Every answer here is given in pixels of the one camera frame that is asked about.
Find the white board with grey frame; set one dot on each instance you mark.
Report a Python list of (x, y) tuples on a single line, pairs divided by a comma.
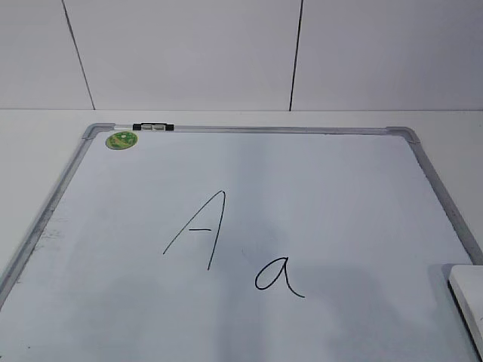
[(242, 244)]

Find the white board eraser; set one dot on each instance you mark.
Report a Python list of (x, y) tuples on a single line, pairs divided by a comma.
[(465, 282)]

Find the round green magnet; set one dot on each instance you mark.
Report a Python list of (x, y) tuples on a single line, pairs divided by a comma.
[(121, 140)]

